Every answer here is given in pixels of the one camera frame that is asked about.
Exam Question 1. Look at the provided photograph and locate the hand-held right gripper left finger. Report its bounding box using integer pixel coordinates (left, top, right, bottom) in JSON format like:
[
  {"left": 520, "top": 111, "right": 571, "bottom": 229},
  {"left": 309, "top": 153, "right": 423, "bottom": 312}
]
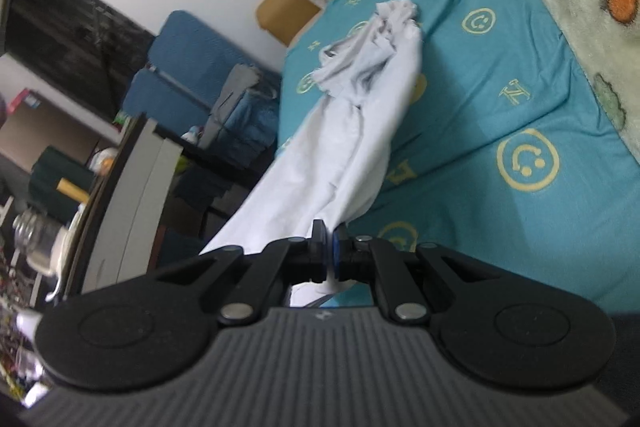
[{"left": 155, "top": 219, "right": 332, "bottom": 324}]

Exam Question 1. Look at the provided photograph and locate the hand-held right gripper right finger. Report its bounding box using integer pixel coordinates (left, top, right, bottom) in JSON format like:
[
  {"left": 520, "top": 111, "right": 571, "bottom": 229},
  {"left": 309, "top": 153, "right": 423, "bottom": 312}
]
[{"left": 332, "top": 224, "right": 506, "bottom": 324}]

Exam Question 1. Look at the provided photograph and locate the white t-shirt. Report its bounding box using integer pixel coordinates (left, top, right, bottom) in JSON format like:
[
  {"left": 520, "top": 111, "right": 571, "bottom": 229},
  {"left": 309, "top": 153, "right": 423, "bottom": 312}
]
[{"left": 197, "top": 0, "right": 424, "bottom": 308}]

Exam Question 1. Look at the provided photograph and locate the grey folded cloth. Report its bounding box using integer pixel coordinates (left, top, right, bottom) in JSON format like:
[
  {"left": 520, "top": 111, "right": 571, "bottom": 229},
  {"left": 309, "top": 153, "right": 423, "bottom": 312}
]
[{"left": 207, "top": 64, "right": 262, "bottom": 134}]

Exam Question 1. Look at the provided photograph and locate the teal printed bed sheet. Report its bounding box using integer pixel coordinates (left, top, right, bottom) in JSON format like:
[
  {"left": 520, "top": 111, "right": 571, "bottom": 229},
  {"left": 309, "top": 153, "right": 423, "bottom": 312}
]
[{"left": 274, "top": 0, "right": 640, "bottom": 314}]

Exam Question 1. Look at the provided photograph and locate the chair with blue quilted cover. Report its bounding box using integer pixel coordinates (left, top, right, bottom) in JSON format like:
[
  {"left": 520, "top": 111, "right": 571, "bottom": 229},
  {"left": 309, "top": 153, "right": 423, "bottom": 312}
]
[{"left": 122, "top": 10, "right": 284, "bottom": 168}]

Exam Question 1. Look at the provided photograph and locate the glass jar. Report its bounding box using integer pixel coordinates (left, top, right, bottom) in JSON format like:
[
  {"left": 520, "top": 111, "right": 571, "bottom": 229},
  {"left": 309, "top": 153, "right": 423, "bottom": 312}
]
[{"left": 12, "top": 209, "right": 62, "bottom": 259}]

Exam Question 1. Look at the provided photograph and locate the cardboard box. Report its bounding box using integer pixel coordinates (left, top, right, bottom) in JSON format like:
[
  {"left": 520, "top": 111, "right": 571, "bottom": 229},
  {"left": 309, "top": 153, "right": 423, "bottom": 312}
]
[{"left": 0, "top": 99, "right": 119, "bottom": 168}]

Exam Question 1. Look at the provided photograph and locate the pink box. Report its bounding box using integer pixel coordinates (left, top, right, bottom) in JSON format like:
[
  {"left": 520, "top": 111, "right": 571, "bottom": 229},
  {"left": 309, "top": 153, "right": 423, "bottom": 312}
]
[{"left": 10, "top": 89, "right": 42, "bottom": 110}]

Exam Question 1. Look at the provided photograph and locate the dark framed screen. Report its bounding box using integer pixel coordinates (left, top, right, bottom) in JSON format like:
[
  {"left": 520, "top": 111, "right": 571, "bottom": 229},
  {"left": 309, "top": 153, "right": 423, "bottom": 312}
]
[{"left": 0, "top": 0, "right": 157, "bottom": 124}]

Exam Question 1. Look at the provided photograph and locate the white table with black frame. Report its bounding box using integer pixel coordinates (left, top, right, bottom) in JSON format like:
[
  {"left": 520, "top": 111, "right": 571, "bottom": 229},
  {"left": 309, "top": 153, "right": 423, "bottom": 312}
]
[{"left": 50, "top": 114, "right": 281, "bottom": 304}]

